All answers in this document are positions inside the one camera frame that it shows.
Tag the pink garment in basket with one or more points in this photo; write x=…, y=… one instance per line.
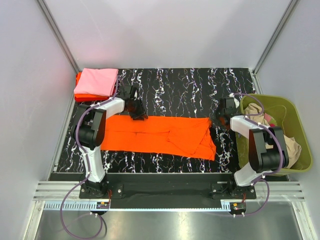
x=269, y=119

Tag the folded red orange t shirt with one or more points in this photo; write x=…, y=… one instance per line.
x=84, y=97

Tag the olive green plastic basket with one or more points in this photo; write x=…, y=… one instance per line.
x=286, y=116

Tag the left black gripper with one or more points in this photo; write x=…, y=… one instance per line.
x=141, y=113

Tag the left aluminium frame post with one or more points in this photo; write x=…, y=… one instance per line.
x=44, y=8

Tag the white slotted cable duct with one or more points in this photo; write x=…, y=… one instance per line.
x=77, y=205

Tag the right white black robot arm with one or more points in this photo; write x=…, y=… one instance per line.
x=267, y=150

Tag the right aluminium frame post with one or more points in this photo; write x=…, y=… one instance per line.
x=276, y=34

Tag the aluminium frame post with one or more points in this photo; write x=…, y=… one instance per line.
x=44, y=8
x=276, y=34

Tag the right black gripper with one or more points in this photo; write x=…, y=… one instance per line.
x=215, y=115

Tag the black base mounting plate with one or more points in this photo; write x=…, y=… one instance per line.
x=168, y=191

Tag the beige garment in basket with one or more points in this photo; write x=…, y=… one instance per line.
x=292, y=147

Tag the folded pink t shirt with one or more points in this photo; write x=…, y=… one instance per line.
x=98, y=82

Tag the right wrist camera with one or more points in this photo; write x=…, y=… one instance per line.
x=232, y=102

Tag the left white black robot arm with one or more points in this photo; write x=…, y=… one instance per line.
x=89, y=131

